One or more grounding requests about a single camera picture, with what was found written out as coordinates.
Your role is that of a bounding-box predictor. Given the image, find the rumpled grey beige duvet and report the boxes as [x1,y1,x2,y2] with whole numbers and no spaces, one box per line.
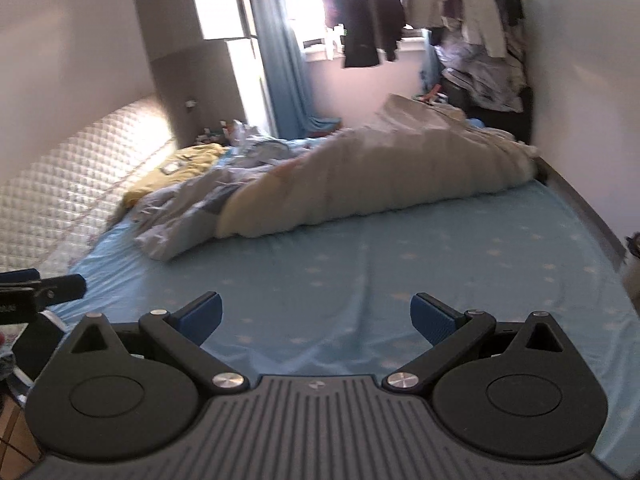
[132,93,542,262]

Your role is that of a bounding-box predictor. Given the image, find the yellow pillow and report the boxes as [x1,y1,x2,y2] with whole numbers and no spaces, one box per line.
[122,143,227,209]

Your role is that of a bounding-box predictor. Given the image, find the black chair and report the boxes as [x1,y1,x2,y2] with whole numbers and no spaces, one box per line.
[441,79,534,144]

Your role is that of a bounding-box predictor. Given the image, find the quilted white headboard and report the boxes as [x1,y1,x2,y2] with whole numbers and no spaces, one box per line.
[0,97,177,272]

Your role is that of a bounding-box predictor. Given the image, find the black device with white frame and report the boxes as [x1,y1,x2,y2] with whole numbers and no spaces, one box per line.
[10,310,69,387]

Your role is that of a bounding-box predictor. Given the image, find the hanging white jacket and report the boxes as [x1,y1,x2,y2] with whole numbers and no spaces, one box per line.
[459,0,507,59]

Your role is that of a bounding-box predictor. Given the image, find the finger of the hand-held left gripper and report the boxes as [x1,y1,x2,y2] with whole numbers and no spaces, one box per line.
[0,268,41,286]
[31,273,87,307]

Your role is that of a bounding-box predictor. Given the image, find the pile of pale clothes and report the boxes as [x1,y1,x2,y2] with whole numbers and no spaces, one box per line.
[434,41,529,112]

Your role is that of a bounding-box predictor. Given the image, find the bed with blue star sheet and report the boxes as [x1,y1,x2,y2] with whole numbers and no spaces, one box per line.
[50,135,640,478]

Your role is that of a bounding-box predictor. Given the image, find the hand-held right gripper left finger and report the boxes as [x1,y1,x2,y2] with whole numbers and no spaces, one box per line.
[65,291,249,393]

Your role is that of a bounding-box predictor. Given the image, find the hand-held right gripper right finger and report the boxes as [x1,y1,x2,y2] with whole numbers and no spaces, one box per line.
[382,293,568,392]

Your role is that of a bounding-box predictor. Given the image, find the blue curtain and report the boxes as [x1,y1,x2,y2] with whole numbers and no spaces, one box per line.
[244,0,344,139]

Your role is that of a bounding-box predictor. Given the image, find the hanging black jacket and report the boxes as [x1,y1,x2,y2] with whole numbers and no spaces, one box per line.
[332,0,407,69]

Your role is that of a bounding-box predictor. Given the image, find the crumpled pale blue cloth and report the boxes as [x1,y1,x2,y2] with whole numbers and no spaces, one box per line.
[226,120,302,162]

